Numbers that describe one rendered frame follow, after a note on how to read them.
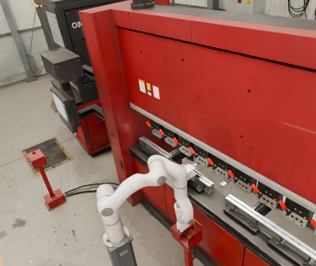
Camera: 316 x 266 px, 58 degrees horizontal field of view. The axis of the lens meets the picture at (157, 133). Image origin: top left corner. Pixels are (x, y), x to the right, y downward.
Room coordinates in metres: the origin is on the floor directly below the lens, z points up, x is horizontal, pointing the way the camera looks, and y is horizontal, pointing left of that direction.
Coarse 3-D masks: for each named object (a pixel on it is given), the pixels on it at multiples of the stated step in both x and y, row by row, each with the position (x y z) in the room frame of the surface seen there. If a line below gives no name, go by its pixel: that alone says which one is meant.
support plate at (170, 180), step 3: (183, 165) 2.03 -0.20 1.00; (192, 171) 1.93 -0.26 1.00; (189, 174) 1.89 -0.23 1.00; (192, 174) 1.89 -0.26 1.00; (195, 174) 1.88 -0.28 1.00; (168, 177) 1.89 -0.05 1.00; (171, 177) 1.88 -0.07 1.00; (189, 177) 1.85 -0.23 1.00; (192, 177) 1.86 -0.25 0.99; (168, 180) 1.85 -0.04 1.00; (171, 180) 1.84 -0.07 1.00; (168, 183) 1.81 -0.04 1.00; (171, 183) 1.81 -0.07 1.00; (171, 186) 1.77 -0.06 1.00
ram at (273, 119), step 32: (128, 32) 2.49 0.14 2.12; (128, 64) 2.57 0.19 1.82; (160, 64) 2.15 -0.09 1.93; (192, 64) 1.85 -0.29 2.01; (224, 64) 1.62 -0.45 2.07; (256, 64) 1.44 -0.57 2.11; (288, 64) 1.32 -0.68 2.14; (160, 96) 2.19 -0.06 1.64; (192, 96) 1.86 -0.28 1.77; (224, 96) 1.62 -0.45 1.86; (256, 96) 1.42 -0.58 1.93; (288, 96) 1.27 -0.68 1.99; (192, 128) 1.88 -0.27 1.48; (224, 128) 1.61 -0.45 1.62; (256, 128) 1.41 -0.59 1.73; (288, 128) 1.25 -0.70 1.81; (224, 160) 1.60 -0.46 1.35; (256, 160) 1.39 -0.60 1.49; (288, 160) 1.22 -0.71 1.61
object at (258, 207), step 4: (256, 204) 1.59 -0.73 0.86; (260, 204) 1.59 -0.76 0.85; (264, 204) 1.58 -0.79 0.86; (252, 208) 1.55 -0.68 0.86; (256, 208) 1.56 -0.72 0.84; (260, 208) 1.54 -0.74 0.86; (264, 208) 1.55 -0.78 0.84; (268, 208) 1.60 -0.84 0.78; (260, 212) 1.52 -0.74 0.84; (264, 212) 1.57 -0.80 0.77; (268, 212) 1.59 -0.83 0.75
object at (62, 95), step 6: (54, 90) 2.72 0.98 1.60; (60, 90) 2.77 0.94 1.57; (60, 96) 2.56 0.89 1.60; (66, 96) 2.60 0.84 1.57; (54, 102) 2.81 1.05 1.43; (66, 102) 2.44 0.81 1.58; (72, 102) 2.50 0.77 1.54; (66, 108) 2.44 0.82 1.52; (72, 108) 2.49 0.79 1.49; (60, 114) 2.74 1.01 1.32; (66, 114) 2.45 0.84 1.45; (72, 114) 2.45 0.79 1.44; (78, 114) 2.51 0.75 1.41; (72, 120) 2.45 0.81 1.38; (78, 120) 2.50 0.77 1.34; (72, 126) 2.44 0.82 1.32; (78, 126) 2.49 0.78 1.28
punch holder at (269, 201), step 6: (258, 186) 1.36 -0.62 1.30; (264, 186) 1.32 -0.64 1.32; (264, 192) 1.32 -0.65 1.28; (270, 192) 1.28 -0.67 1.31; (276, 192) 1.25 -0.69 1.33; (258, 198) 1.35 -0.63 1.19; (264, 198) 1.32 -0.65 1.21; (270, 198) 1.28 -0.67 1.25; (276, 198) 1.24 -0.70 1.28; (282, 198) 1.29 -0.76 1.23; (270, 204) 1.27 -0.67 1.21; (276, 204) 1.24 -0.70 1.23
